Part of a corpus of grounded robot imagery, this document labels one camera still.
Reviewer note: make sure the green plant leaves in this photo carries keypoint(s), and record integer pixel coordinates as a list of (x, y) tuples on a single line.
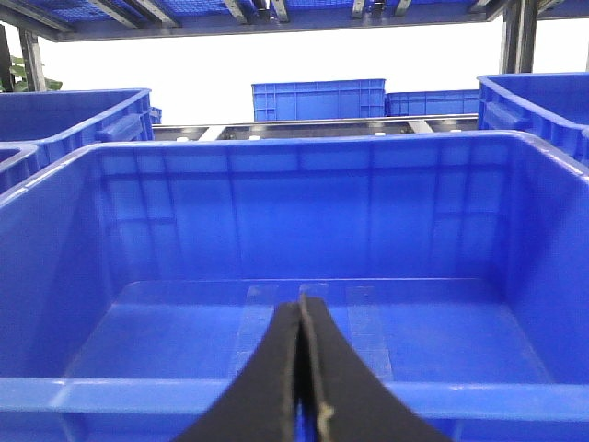
[(18, 77)]

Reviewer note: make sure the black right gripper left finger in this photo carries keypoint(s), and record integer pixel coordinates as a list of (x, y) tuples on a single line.
[(261, 403)]

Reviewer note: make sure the far low blue crate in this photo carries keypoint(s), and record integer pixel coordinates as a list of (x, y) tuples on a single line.
[(440, 102)]

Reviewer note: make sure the metal roller rack frame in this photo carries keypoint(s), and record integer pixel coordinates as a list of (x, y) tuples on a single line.
[(254, 131)]

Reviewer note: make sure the blue crate at left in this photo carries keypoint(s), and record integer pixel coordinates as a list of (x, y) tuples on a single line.
[(38, 128)]

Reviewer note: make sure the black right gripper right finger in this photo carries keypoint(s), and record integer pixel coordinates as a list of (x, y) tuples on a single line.
[(347, 402)]

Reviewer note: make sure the overhead shelf with blue crates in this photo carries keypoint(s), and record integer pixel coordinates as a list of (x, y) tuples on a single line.
[(62, 21)]

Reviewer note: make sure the blue crate at right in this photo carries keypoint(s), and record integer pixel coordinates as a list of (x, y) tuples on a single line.
[(553, 107)]

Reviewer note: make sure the far blue ribbed crate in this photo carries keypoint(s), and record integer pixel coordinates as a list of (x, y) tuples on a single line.
[(319, 100)]

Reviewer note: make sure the large blue plastic crate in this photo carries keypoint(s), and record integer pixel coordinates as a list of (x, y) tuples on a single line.
[(137, 279)]

